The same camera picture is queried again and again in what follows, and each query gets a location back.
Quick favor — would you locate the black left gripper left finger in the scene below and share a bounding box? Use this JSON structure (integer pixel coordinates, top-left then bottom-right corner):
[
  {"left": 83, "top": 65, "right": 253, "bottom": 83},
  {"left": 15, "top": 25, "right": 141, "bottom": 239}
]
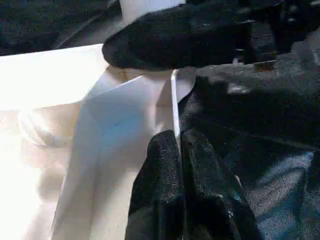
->
[{"left": 124, "top": 128, "right": 188, "bottom": 240}]

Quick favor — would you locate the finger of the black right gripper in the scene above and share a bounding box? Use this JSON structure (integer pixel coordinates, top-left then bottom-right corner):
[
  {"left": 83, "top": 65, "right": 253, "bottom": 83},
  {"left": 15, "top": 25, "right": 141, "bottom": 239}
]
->
[{"left": 101, "top": 1, "right": 251, "bottom": 71}]

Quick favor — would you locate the white plastic table leg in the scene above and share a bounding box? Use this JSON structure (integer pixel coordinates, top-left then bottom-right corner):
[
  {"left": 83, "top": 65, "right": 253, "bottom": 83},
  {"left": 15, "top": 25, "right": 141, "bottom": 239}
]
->
[{"left": 118, "top": 0, "right": 188, "bottom": 24}]

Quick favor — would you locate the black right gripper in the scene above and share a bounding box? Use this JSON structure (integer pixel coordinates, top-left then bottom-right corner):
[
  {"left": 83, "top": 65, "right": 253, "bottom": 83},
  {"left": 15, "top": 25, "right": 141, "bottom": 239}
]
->
[{"left": 186, "top": 0, "right": 320, "bottom": 71}]

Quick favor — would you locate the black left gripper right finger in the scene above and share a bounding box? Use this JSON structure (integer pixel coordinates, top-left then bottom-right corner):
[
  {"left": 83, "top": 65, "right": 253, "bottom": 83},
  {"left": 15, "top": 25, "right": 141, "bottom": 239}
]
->
[{"left": 180, "top": 130, "right": 263, "bottom": 240}]

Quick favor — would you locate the white plastic table top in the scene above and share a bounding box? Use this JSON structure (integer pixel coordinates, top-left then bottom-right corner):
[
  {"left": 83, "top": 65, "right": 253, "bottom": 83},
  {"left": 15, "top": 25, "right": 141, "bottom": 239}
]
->
[{"left": 0, "top": 43, "right": 199, "bottom": 240}]

